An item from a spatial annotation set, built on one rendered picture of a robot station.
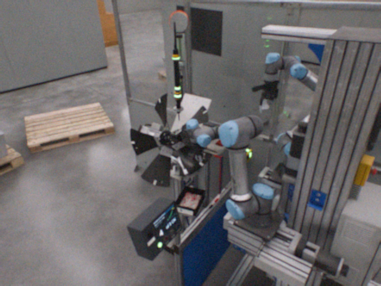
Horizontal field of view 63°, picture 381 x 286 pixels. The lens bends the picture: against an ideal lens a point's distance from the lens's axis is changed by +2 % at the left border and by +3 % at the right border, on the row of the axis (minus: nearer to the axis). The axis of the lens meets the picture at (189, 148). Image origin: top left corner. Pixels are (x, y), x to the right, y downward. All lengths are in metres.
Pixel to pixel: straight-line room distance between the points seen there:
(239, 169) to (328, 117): 0.47
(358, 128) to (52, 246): 2.80
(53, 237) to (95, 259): 0.56
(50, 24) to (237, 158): 6.37
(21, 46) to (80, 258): 5.11
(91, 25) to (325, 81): 6.75
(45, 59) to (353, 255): 6.79
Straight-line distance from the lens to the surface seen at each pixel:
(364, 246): 1.83
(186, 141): 2.32
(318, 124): 1.56
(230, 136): 1.41
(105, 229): 3.32
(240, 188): 1.57
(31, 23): 7.33
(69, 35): 7.61
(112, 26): 10.36
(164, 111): 2.33
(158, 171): 2.26
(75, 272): 3.08
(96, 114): 5.31
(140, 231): 1.50
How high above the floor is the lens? 2.34
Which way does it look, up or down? 32 degrees down
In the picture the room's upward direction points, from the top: 2 degrees counter-clockwise
